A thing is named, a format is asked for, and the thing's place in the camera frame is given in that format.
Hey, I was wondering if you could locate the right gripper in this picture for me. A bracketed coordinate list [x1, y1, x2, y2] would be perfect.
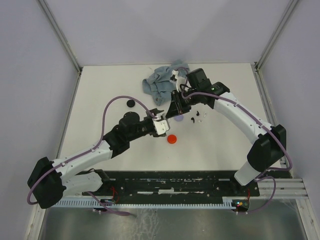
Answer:
[166, 88, 200, 118]

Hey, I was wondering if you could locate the purple round charging case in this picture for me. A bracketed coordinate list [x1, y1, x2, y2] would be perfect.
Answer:
[174, 114, 184, 122]

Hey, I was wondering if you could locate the orange round charging case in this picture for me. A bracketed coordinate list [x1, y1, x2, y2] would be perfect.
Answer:
[167, 134, 177, 144]

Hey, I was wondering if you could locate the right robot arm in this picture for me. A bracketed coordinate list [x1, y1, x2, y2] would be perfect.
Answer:
[165, 68, 287, 196]

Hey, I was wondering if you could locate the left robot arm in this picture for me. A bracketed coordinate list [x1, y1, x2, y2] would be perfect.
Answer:
[27, 110, 170, 209]

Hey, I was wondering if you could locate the crumpled blue denim cloth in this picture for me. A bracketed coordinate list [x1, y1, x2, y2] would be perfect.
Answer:
[142, 60, 190, 106]

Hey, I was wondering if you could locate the small green circuit board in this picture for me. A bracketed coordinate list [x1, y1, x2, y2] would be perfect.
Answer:
[235, 200, 250, 212]

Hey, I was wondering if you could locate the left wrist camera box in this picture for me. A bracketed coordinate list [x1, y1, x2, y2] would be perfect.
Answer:
[152, 115, 171, 136]

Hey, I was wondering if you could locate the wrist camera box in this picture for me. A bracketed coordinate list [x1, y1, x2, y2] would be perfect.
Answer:
[169, 70, 186, 92]
[152, 115, 171, 136]

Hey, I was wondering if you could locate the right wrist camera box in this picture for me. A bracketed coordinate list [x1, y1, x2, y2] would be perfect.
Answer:
[169, 70, 186, 92]

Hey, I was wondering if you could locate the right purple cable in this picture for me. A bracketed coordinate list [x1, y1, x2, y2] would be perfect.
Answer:
[174, 66, 294, 216]

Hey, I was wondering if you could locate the purple cable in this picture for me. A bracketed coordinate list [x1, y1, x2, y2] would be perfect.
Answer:
[26, 95, 163, 216]
[174, 66, 294, 216]

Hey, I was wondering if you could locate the white slotted cable duct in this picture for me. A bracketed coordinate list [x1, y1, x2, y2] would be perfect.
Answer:
[53, 196, 248, 209]

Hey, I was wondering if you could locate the aluminium frame post left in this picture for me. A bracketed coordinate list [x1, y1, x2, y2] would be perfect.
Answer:
[36, 0, 82, 74]

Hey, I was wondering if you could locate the aluminium frame post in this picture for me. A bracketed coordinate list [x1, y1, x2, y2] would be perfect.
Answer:
[36, 0, 82, 74]
[254, 0, 301, 72]

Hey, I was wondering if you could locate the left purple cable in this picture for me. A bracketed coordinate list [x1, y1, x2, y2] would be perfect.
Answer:
[26, 95, 163, 216]

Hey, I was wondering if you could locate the aluminium frame post right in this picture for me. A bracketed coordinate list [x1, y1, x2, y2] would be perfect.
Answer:
[254, 0, 301, 72]

